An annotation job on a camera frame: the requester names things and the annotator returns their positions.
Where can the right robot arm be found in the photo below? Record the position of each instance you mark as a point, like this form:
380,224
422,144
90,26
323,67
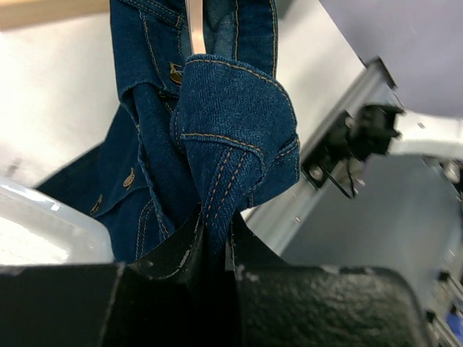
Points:
408,217

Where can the beige plastic hanger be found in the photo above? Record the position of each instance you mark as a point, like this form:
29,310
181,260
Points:
195,24

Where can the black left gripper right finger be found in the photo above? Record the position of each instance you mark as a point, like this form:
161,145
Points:
280,304

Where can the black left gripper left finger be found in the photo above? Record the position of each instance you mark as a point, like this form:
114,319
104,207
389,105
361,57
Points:
155,299

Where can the white plastic basket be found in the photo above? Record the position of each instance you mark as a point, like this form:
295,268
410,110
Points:
39,230

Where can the wooden clothes rack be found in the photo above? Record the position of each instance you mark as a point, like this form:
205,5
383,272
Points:
19,13

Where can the dark blue denim skirt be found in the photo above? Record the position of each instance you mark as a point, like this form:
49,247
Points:
213,131

